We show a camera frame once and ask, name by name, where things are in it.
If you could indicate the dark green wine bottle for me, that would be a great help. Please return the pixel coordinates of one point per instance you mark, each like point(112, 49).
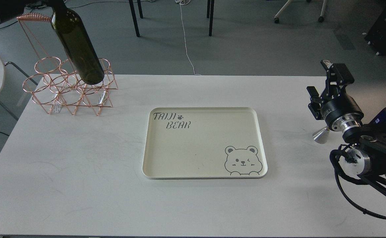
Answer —
point(69, 27)

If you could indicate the copper wire bottle rack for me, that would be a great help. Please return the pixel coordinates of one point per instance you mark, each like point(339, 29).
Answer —
point(57, 85)

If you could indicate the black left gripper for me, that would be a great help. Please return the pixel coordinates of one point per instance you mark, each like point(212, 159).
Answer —
point(10, 9)

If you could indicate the white office chair base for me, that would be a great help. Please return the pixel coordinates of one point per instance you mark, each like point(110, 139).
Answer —
point(296, 10)

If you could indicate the cream bear serving tray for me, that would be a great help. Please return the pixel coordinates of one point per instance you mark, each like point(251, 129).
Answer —
point(204, 143)

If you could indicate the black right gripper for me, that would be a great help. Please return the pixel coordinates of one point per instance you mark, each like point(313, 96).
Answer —
point(338, 109)

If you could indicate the steel double jigger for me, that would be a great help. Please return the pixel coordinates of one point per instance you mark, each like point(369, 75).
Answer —
point(321, 136)

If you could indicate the black table legs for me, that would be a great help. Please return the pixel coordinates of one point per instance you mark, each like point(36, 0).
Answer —
point(162, 17)

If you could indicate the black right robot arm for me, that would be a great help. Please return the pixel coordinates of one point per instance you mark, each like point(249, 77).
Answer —
point(362, 159)

